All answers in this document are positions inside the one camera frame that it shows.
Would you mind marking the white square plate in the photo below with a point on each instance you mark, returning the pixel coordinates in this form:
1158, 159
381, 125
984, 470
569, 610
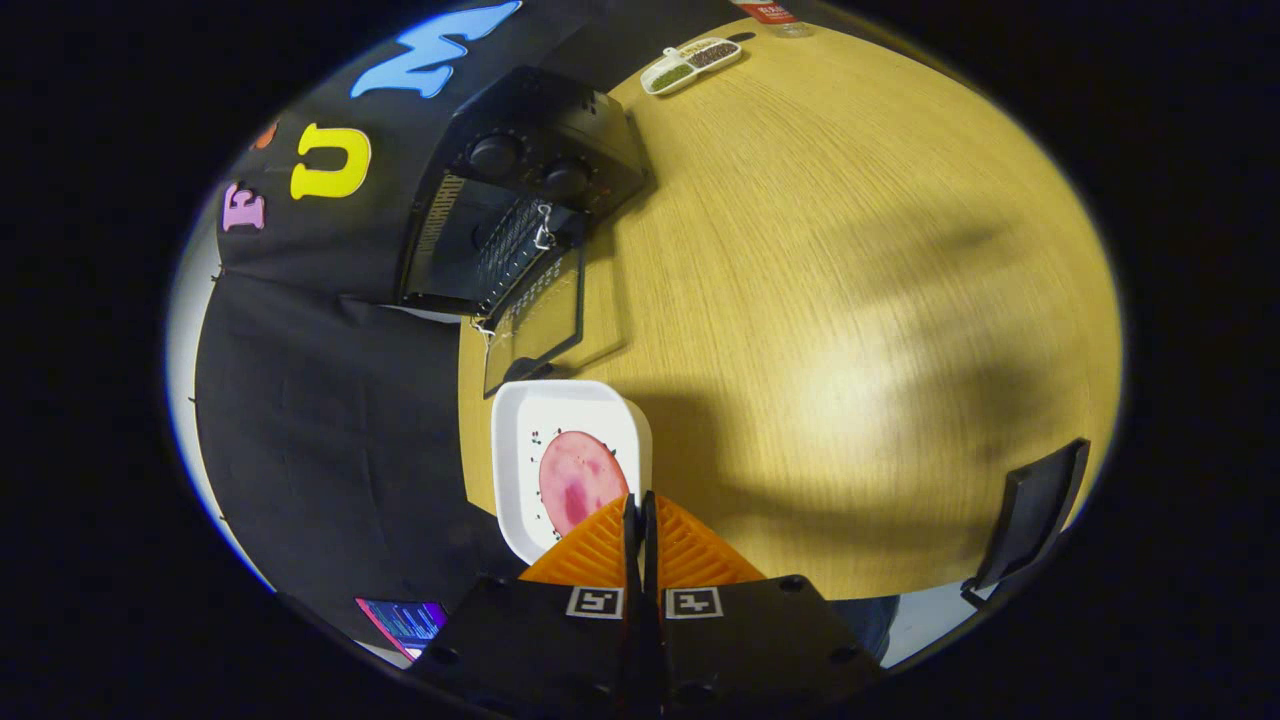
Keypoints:
560, 410

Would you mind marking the red label water bottle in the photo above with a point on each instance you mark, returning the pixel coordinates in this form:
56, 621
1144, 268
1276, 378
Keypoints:
770, 12

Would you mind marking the pink ham slice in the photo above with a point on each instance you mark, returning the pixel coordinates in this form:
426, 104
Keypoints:
575, 480

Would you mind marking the black chair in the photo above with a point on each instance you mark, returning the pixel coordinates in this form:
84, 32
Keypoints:
1030, 515

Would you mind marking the lit device screen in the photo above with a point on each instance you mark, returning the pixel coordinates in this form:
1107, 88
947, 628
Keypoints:
410, 620

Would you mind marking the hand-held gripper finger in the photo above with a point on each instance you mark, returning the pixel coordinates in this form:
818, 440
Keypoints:
631, 560
649, 560

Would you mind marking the black toaster oven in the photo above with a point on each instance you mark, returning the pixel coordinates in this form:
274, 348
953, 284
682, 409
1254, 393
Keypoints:
540, 120

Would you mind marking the white divided bean dish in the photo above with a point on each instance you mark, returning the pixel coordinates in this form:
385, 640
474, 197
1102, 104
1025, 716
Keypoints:
690, 65

